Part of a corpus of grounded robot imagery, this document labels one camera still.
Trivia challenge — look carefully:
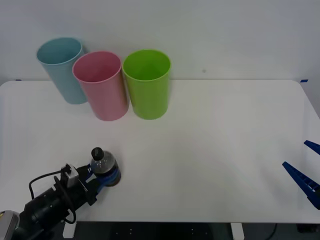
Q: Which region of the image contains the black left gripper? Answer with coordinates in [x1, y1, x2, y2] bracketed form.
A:
[53, 163, 123, 208]

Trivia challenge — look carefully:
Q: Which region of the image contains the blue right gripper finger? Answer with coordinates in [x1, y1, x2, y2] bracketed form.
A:
[303, 140, 320, 156]
[282, 161, 320, 210]

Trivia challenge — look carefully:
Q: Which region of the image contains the dark bottle with black cap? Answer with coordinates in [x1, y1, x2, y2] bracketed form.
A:
[89, 146, 123, 188]

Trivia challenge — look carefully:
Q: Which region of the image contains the white table leg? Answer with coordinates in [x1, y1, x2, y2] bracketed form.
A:
[230, 222, 245, 240]
[62, 221, 77, 239]

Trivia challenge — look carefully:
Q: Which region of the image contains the pink plastic bin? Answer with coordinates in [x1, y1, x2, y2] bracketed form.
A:
[71, 50, 130, 122]

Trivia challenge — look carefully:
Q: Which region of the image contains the green plastic bin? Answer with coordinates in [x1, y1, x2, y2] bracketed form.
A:
[121, 49, 172, 120]

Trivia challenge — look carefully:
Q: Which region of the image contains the pale blue plastic bin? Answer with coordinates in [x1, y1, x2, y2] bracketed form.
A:
[36, 36, 89, 105]

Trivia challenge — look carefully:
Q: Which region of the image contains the black cable under table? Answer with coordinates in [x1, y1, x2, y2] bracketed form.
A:
[267, 223, 278, 240]

